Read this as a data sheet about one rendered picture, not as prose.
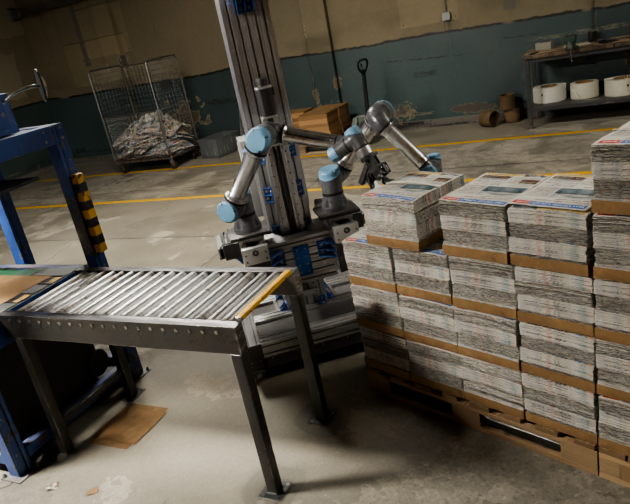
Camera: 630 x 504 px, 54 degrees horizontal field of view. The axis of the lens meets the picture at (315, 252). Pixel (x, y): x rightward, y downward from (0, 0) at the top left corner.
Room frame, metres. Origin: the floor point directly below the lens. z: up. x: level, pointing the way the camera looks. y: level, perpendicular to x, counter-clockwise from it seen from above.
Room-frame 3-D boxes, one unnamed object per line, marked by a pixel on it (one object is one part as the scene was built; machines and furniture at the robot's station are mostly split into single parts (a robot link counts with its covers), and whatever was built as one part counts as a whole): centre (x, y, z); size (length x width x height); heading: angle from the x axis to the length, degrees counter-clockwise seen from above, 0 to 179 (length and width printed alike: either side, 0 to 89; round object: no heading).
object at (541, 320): (2.40, -0.65, 0.40); 1.16 x 0.38 x 0.51; 41
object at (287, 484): (2.12, 0.36, 0.01); 0.14 x 0.13 x 0.01; 151
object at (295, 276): (2.87, 0.68, 0.74); 1.34 x 0.05 x 0.12; 61
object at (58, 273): (3.13, 1.70, 0.75); 0.70 x 0.65 x 0.10; 61
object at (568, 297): (2.40, -0.65, 0.42); 1.17 x 0.39 x 0.83; 41
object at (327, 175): (3.29, -0.16, 0.98); 0.13 x 0.12 x 0.14; 157
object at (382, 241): (2.52, -0.39, 0.86); 0.29 x 0.16 x 0.04; 41
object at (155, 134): (10.47, 2.27, 0.85); 1.21 x 0.83 x 1.71; 61
